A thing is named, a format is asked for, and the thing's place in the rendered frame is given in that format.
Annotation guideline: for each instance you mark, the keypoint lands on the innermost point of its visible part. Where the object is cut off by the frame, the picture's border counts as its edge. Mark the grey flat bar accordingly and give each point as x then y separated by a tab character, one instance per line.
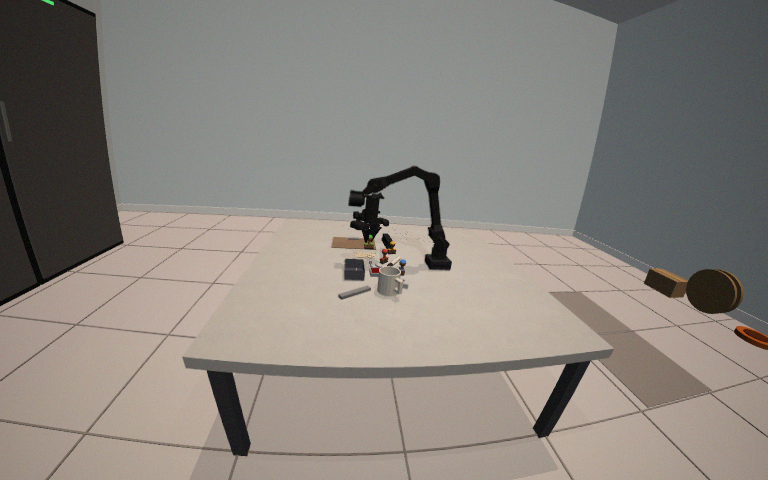
353	292

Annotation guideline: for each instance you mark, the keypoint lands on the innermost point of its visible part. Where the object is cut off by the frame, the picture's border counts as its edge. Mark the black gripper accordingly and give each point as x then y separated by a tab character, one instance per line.
370	220

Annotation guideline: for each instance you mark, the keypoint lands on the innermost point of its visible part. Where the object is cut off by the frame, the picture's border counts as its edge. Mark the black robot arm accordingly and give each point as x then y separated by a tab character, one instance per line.
432	185

